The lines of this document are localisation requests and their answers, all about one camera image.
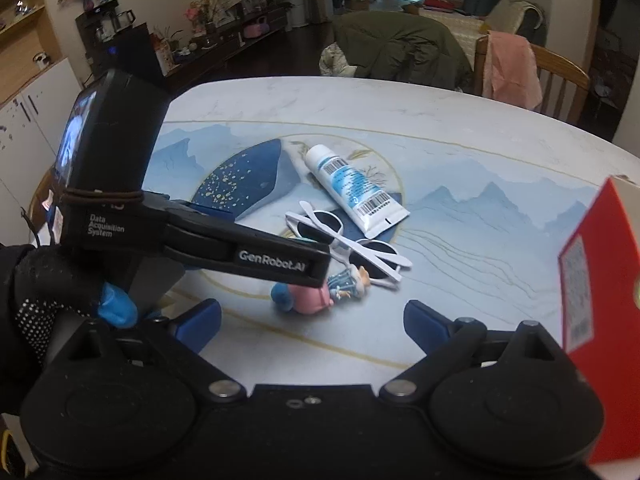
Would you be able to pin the red cardboard box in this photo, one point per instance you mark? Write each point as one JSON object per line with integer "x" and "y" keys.
{"x": 610, "y": 310}

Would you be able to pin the black cabinet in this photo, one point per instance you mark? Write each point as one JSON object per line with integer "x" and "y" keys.
{"x": 135, "y": 55}

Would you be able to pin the wooden chair with spindles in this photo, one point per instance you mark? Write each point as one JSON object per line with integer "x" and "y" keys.
{"x": 565, "y": 80}

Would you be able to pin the white cabinet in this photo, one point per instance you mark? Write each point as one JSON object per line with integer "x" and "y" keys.
{"x": 25, "y": 125}

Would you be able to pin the pink flower pot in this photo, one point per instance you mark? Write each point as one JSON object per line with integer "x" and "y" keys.
{"x": 196, "y": 15}

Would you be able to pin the dark low sideboard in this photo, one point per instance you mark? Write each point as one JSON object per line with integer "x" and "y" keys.
{"x": 225, "y": 47}

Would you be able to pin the blue striped doll figure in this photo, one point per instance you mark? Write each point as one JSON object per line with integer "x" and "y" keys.
{"x": 347, "y": 282}

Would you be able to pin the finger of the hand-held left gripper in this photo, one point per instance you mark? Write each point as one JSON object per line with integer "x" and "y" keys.
{"x": 215, "y": 212}
{"x": 280, "y": 256}

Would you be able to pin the person's left hand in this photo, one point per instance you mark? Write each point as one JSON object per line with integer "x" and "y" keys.
{"x": 45, "y": 285}

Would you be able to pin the white squeeze tube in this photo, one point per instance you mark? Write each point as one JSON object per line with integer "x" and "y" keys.
{"x": 350, "y": 185}

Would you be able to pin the dark sofa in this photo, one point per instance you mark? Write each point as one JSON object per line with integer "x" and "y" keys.
{"x": 480, "y": 0}

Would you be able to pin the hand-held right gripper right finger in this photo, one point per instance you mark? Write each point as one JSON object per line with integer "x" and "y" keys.
{"x": 422, "y": 322}

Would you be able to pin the pink and blue toy figure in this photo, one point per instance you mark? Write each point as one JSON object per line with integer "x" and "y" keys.
{"x": 310, "y": 300}

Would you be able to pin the blue landscape table mat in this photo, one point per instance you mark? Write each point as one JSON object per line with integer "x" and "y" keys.
{"x": 475, "y": 240}

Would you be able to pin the white floral cloth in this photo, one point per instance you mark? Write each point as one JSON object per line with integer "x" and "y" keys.
{"x": 336, "y": 60}

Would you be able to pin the pink cloth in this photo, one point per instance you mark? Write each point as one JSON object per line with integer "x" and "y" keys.
{"x": 510, "y": 70}

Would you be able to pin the wooden shelf unit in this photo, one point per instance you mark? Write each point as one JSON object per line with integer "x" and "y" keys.
{"x": 30, "y": 45}

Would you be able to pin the olive green jacket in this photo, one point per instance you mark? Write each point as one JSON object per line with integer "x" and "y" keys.
{"x": 400, "y": 50}

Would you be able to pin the white sunglasses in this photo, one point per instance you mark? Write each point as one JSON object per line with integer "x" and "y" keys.
{"x": 372, "y": 255}

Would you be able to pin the pink bag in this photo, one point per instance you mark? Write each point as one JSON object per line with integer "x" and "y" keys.
{"x": 255, "y": 27}

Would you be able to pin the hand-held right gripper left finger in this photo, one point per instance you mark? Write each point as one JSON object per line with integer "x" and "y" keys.
{"x": 200, "y": 322}

